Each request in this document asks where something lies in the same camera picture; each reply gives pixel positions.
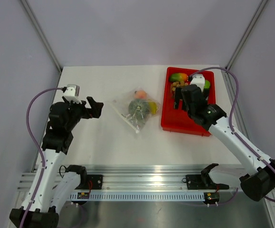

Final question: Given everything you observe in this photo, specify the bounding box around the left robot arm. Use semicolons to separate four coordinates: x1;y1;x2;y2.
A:
9;96;104;228

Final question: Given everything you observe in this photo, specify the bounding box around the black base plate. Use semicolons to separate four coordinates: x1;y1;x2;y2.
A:
77;174;104;190
182;174;230;190

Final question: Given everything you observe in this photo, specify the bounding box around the red plastic tray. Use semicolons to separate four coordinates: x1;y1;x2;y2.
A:
161;67;218;136

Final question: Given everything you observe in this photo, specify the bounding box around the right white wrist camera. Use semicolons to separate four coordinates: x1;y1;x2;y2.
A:
190;74;206;91

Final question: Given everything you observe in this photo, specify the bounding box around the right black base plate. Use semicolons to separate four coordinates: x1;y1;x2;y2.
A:
182;174;230;190

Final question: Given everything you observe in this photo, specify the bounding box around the green orange mango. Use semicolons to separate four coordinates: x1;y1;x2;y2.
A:
169;73;188;82

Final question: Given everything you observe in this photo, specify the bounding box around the controller board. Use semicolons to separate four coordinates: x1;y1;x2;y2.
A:
204;192;220;205
77;192;90;200

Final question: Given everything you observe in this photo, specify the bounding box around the white slotted cable duct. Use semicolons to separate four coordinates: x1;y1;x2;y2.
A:
68;192;204;202

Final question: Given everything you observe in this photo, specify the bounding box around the left controller board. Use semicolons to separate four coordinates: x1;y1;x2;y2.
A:
77;192;90;200

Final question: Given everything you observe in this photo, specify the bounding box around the green netted melon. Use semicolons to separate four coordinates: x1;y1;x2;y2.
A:
128;99;150;123

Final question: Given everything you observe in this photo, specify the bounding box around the aluminium rail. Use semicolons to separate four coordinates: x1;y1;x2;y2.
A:
17;164;247;192

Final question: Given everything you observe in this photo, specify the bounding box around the clear zip top bag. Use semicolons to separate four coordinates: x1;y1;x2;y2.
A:
109;87;161;133

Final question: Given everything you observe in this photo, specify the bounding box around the green round fruit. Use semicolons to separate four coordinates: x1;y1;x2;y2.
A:
204;80;210;90

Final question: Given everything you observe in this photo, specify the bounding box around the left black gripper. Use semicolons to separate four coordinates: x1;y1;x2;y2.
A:
64;96;103;131

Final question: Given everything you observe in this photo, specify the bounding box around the right frame post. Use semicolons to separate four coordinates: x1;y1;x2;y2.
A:
225;0;270;70

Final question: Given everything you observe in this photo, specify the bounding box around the frame post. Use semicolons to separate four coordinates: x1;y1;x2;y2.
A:
19;0;63;75
225;0;270;70

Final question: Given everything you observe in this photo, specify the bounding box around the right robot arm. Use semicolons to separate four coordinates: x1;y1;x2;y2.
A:
179;85;275;201

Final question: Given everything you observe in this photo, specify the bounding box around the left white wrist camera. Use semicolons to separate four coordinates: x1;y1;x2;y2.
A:
62;84;82;104

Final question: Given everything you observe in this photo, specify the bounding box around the brown longan bunch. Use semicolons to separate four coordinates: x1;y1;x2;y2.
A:
171;81;189;96

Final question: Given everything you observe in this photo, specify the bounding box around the orange peach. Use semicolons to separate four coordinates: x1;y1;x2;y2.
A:
134;90;147;99

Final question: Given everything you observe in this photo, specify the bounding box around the purple cable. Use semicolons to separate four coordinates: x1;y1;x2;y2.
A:
175;67;275;207
18;87;88;228

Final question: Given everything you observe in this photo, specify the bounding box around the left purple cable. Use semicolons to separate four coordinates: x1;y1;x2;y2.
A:
18;87;88;228

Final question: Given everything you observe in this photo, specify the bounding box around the right controller board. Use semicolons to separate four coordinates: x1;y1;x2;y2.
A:
204;192;220;205

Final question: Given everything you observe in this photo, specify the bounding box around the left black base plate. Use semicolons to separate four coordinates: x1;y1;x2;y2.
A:
77;174;104;190

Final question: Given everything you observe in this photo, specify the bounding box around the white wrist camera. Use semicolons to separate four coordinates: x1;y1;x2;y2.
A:
62;84;82;104
190;74;206;91

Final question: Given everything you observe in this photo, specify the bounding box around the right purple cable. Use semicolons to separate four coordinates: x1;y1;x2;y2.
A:
175;67;275;207

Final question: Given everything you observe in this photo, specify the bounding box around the left frame post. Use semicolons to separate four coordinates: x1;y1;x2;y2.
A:
19;0;63;75

